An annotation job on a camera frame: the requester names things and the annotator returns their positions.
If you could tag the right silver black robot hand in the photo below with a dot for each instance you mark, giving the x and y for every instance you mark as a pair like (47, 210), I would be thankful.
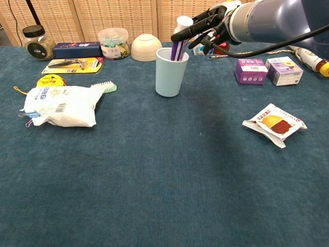
(208, 23)

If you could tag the purple white toothpaste tube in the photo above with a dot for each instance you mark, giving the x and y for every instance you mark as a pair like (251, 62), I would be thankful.
(180, 50)

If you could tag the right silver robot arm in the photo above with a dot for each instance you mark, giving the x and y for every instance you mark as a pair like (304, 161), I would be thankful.
(270, 20)

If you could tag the light blue plastic cup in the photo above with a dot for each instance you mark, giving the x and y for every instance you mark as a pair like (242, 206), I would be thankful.
(171, 78)

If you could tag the beige upturned bowl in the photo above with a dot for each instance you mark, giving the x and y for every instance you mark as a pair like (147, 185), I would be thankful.
(144, 47)

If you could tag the white blue milk carton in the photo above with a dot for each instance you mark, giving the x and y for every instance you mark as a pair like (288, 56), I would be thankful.
(198, 50)

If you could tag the purple cardboard box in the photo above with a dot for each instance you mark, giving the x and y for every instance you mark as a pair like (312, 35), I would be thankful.
(250, 72)

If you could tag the white purple juice carton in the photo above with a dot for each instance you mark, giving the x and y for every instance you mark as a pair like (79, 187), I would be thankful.
(284, 72)

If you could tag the bamboo folding screen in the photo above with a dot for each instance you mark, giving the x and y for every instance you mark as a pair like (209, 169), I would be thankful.
(115, 15)

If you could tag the clear jar of clips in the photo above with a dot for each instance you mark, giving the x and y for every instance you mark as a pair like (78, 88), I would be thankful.
(113, 43)

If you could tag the white label bottle yellow cap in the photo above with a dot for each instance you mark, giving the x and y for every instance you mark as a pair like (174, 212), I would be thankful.
(312, 60)

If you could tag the white snack packet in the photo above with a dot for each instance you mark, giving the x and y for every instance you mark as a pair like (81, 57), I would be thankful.
(275, 124)

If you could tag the navy blue rectangular box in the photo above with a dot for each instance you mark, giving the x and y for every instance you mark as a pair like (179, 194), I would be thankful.
(77, 50)

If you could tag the razor in yellow blister pack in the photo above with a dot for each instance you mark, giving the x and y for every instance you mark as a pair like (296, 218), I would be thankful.
(73, 66)

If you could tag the white wet wipes pack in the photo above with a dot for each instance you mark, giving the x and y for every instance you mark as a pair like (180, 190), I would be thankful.
(69, 108)

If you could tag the blue table cloth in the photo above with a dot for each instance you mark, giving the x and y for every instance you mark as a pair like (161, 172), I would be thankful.
(164, 180)

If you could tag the yellow tape measure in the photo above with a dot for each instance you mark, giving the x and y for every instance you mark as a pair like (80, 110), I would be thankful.
(47, 81)

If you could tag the glass jar with black lid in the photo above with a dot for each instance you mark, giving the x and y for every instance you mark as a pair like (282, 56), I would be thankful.
(38, 49)

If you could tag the black tripod stand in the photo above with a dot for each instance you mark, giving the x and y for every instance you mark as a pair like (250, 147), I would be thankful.
(32, 13)

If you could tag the blue binder clip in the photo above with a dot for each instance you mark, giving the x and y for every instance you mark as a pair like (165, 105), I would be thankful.
(28, 113)

